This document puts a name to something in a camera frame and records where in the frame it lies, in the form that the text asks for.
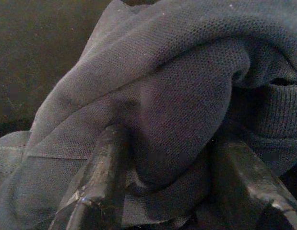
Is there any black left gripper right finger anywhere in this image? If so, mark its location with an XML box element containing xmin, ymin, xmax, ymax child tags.
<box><xmin>202</xmin><ymin>140</ymin><xmax>297</xmax><ymax>230</ymax></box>

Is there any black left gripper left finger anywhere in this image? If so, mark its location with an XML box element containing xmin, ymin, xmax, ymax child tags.
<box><xmin>48</xmin><ymin>124</ymin><xmax>131</xmax><ymax>230</ymax></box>

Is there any dark grey knit garment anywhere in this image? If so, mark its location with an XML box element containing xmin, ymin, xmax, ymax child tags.
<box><xmin>0</xmin><ymin>0</ymin><xmax>297</xmax><ymax>230</ymax></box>

